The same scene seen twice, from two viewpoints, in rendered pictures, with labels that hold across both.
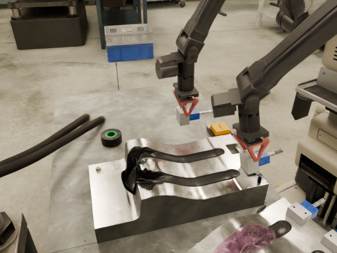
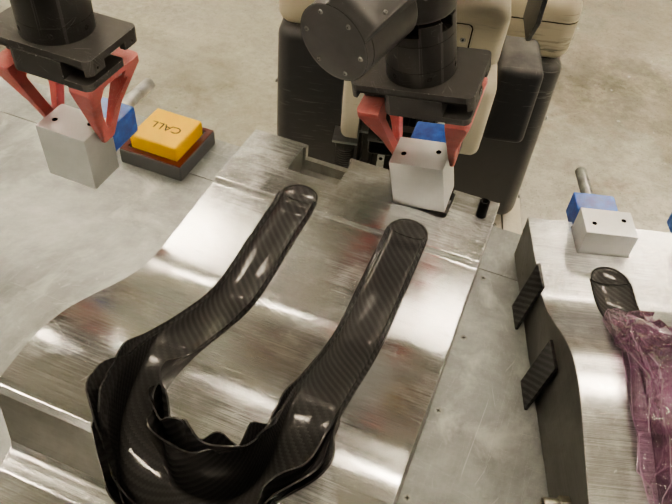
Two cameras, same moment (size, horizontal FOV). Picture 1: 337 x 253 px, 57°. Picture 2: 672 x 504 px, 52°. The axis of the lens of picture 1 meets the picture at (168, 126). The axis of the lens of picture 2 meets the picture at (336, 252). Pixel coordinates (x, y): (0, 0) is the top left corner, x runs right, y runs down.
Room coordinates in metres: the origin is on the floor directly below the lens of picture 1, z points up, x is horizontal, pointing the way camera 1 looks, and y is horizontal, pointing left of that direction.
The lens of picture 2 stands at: (0.50, 0.22, 1.32)
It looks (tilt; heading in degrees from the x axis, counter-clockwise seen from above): 46 degrees down; 303
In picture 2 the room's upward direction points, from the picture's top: 6 degrees clockwise
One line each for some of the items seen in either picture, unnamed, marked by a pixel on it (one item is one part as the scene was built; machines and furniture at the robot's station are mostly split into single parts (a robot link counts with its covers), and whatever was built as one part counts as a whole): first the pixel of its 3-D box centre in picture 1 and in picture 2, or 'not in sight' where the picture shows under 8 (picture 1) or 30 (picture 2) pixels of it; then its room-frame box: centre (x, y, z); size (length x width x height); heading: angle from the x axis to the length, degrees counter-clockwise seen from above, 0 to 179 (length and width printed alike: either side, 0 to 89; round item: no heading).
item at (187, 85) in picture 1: (185, 83); (51, 4); (0.96, -0.06, 1.06); 0.10 x 0.07 x 0.07; 15
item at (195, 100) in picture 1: (186, 103); (84, 88); (0.95, -0.06, 0.99); 0.07 x 0.07 x 0.09; 15
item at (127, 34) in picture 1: (128, 34); not in sight; (4.03, 0.52, 0.28); 0.61 x 0.41 x 0.15; 100
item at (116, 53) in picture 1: (129, 47); not in sight; (4.03, 0.52, 0.11); 0.61 x 0.41 x 0.22; 100
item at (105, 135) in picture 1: (111, 137); not in sight; (0.98, 0.22, 0.82); 0.08 x 0.08 x 0.04
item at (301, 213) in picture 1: (308, 209); (591, 209); (0.59, -0.39, 0.86); 0.13 x 0.05 x 0.05; 123
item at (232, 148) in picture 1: (234, 152); (320, 178); (0.82, -0.22, 0.87); 0.05 x 0.05 x 0.04; 16
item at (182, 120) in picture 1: (195, 113); (110, 118); (0.97, -0.10, 0.93); 0.13 x 0.05 x 0.05; 105
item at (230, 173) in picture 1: (179, 164); (284, 317); (0.70, -0.03, 0.92); 0.35 x 0.16 x 0.09; 106
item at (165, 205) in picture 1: (173, 175); (263, 366); (0.71, -0.01, 0.87); 0.50 x 0.26 x 0.14; 106
